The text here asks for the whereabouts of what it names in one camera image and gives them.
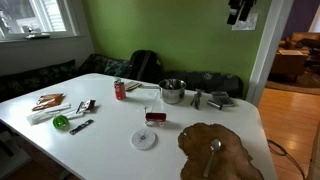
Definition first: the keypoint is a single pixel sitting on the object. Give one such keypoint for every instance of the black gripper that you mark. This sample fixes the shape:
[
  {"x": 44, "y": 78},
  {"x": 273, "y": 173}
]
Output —
[{"x": 245, "y": 2}]

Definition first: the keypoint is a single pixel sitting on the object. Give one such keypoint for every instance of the silver metal spoon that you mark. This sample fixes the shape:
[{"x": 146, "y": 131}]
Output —
[{"x": 215, "y": 145}]

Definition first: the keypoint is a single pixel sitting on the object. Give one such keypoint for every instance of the small object on sill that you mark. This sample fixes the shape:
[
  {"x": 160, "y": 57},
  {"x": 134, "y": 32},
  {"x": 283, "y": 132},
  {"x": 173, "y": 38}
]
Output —
[{"x": 36, "y": 34}]

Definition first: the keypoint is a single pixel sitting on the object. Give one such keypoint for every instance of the green round plastic object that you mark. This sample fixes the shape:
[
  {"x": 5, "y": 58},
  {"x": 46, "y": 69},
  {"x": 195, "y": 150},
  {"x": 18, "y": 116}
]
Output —
[{"x": 60, "y": 121}]

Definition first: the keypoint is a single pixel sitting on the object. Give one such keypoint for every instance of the brown armchair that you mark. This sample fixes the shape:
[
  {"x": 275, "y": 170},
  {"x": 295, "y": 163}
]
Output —
[{"x": 300, "y": 39}]

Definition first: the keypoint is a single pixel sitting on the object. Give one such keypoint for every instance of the brown wooden side cabinet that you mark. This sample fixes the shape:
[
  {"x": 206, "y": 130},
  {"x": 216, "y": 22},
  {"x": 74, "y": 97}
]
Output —
[{"x": 287, "y": 65}]

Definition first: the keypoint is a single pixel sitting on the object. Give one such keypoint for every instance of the long dark floral cushion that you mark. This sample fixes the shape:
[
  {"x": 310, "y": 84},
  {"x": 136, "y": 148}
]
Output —
[{"x": 213, "y": 81}]

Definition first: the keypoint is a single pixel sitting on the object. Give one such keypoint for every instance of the grey desk calculator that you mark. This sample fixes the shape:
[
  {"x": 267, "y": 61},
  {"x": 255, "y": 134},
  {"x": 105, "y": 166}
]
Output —
[{"x": 222, "y": 99}]

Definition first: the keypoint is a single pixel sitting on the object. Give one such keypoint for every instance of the dark metal cylinder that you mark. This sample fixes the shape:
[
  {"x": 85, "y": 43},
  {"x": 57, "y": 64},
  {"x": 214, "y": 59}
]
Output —
[{"x": 214, "y": 104}]

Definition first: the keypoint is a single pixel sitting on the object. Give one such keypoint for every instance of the dark folded mini tripod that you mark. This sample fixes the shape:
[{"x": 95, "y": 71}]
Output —
[{"x": 197, "y": 98}]

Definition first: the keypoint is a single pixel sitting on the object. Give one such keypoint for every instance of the stainless steel pot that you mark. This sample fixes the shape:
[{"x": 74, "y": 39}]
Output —
[{"x": 172, "y": 95}]

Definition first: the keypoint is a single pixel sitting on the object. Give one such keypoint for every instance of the black backpack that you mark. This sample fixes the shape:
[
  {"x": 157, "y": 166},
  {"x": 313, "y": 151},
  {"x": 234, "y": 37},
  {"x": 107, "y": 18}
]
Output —
[{"x": 145, "y": 66}]

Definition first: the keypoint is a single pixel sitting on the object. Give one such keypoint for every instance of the white paper sheet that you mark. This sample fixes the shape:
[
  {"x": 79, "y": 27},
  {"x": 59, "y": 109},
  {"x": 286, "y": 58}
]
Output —
[{"x": 141, "y": 96}]

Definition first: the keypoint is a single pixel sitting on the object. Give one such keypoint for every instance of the tan card stack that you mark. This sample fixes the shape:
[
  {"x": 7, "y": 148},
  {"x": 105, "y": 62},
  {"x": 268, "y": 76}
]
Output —
[{"x": 132, "y": 85}]

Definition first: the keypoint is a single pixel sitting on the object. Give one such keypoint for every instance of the dark red small block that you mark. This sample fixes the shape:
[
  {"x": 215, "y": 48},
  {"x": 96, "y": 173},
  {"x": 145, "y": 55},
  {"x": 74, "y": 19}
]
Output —
[{"x": 155, "y": 117}]

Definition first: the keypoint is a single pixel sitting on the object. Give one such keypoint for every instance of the wooden slab board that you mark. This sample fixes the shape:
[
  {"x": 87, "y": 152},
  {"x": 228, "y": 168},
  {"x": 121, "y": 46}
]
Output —
[{"x": 196, "y": 140}]

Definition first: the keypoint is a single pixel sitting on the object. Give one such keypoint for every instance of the red soda can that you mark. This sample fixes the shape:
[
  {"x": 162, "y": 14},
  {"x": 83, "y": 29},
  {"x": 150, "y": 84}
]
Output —
[{"x": 119, "y": 90}]

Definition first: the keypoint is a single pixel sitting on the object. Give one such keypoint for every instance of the small dark floral cushion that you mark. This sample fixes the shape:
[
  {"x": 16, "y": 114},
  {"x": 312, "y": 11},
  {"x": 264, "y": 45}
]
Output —
[{"x": 103, "y": 66}]

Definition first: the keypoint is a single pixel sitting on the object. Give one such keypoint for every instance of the white round disc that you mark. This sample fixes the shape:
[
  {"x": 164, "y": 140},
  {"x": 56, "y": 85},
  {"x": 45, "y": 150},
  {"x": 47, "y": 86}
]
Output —
[{"x": 143, "y": 139}]

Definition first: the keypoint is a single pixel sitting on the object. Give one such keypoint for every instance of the black flat strip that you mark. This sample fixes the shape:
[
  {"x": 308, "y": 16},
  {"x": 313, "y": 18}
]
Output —
[{"x": 81, "y": 127}]

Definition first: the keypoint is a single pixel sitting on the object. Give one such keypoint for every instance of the white framed window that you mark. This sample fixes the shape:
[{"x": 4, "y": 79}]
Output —
[{"x": 36, "y": 16}]

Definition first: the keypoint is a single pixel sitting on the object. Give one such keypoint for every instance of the orange foil packet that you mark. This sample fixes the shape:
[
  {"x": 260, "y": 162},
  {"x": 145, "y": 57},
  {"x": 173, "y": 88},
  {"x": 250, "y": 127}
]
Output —
[
  {"x": 45, "y": 105},
  {"x": 50, "y": 98}
]

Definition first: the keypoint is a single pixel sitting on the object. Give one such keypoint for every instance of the long white plastic packet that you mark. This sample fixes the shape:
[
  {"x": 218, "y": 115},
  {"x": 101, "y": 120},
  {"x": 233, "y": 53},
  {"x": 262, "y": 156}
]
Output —
[{"x": 46, "y": 114}]

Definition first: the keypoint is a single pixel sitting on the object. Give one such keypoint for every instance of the white wall plate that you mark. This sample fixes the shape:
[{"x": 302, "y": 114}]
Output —
[{"x": 248, "y": 24}]

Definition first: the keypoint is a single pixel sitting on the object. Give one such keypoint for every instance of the white door frame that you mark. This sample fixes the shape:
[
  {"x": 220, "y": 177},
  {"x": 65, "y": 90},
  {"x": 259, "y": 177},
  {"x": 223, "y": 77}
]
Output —
[{"x": 266, "y": 53}]

